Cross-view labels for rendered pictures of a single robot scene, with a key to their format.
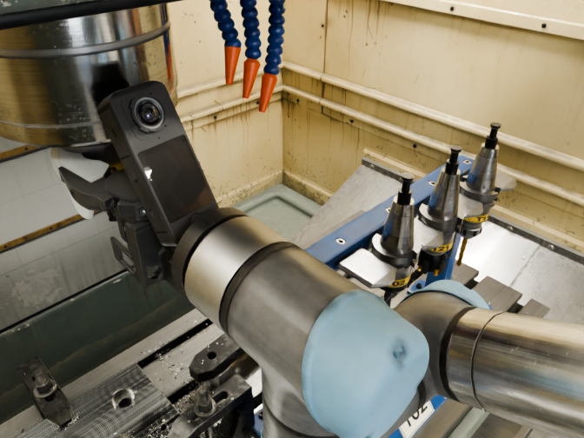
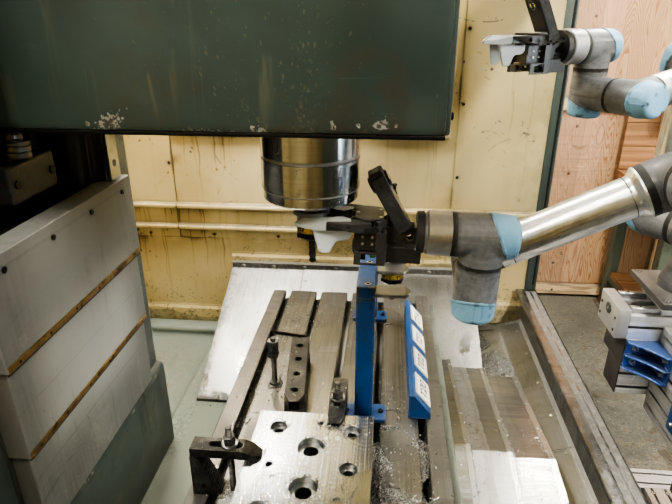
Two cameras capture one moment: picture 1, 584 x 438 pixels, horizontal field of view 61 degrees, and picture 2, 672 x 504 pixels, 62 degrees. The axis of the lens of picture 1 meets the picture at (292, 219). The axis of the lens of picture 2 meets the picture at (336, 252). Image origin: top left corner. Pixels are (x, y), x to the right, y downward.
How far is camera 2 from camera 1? 0.79 m
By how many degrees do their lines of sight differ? 37
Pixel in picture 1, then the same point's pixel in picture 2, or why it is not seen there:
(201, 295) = (441, 237)
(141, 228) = (386, 231)
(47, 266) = (106, 401)
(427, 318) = not seen: hidden behind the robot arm
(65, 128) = (348, 195)
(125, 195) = (378, 218)
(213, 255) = (439, 220)
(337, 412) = (514, 240)
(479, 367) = not seen: hidden behind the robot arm
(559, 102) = not seen: hidden behind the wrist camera
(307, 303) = (485, 217)
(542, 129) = (368, 196)
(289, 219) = (175, 342)
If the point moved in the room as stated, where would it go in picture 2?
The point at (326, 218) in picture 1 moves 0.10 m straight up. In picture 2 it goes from (231, 316) to (229, 291)
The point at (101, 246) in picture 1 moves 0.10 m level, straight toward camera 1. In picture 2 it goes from (129, 374) to (165, 385)
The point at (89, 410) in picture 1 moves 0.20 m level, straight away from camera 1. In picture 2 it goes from (266, 442) to (171, 423)
